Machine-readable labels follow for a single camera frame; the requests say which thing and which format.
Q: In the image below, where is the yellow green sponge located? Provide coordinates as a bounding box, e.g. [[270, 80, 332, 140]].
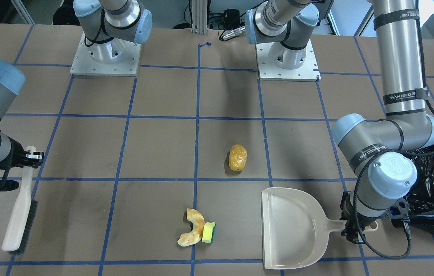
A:
[[201, 222, 216, 244]]

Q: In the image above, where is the aluminium frame post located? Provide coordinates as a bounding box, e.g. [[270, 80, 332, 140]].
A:
[[190, 0, 208, 36]]

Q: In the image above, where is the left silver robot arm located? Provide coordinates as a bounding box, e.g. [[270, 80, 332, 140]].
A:
[[244, 0, 434, 243]]

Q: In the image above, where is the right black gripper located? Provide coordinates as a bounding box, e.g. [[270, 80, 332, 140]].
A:
[[0, 138, 45, 192]]

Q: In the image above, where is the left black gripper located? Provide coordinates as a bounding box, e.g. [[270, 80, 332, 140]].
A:
[[341, 191, 411, 243]]

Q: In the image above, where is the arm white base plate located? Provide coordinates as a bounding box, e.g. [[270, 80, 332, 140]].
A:
[[256, 40, 322, 82], [70, 33, 142, 77]]

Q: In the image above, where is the beige hand brush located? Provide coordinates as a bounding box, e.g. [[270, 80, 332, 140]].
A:
[[2, 161, 38, 255]]

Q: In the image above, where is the brown potato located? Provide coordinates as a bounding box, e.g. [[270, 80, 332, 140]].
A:
[[228, 144, 248, 171]]

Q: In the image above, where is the beige plastic dustpan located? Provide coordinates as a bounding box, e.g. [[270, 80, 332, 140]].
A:
[[261, 187, 358, 270]]

